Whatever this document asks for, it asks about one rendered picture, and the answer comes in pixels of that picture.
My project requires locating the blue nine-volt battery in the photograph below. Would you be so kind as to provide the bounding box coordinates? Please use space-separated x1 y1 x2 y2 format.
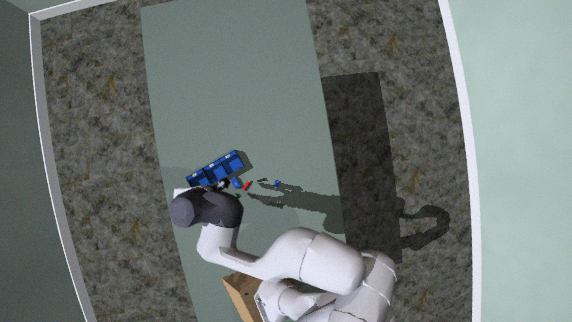
231 177 240 188

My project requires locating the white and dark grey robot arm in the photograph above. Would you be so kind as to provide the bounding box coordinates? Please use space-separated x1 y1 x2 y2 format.
169 185 397 322

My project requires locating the blue rack of three bins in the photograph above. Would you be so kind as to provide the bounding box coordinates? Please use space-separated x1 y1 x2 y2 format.
185 150 244 187

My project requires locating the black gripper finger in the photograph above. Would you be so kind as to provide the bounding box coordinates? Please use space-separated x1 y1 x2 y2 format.
216 178 231 190

